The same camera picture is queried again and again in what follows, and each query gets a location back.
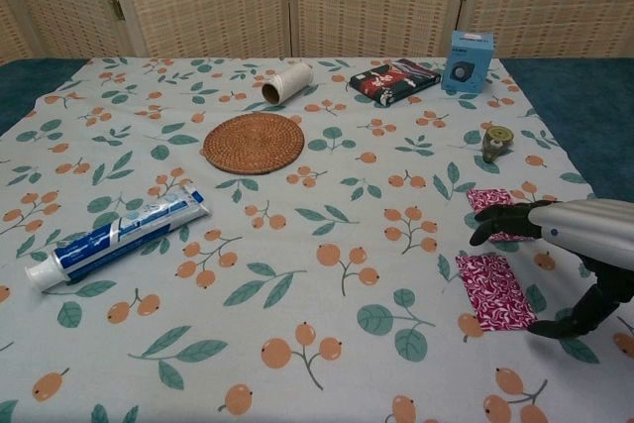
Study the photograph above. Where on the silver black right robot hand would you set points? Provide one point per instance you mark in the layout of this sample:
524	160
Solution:
589	227

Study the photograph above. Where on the green correction tape dispenser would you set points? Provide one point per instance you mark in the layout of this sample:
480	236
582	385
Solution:
496	140

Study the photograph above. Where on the light blue carton box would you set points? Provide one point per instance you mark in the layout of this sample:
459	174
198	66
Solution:
468	56

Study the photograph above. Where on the black red patterned flat box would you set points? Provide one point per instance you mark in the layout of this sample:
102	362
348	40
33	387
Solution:
391	81

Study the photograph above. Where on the floral print tablecloth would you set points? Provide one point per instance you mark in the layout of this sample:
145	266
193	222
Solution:
322	185

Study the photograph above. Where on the white roll with cardboard core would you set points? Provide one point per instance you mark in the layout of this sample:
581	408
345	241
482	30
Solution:
289	80

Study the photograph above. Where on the round woven rattan coaster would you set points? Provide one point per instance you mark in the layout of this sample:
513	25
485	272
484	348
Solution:
252	144

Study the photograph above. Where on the blue white toothpaste tube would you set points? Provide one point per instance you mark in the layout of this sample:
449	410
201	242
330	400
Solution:
119	235

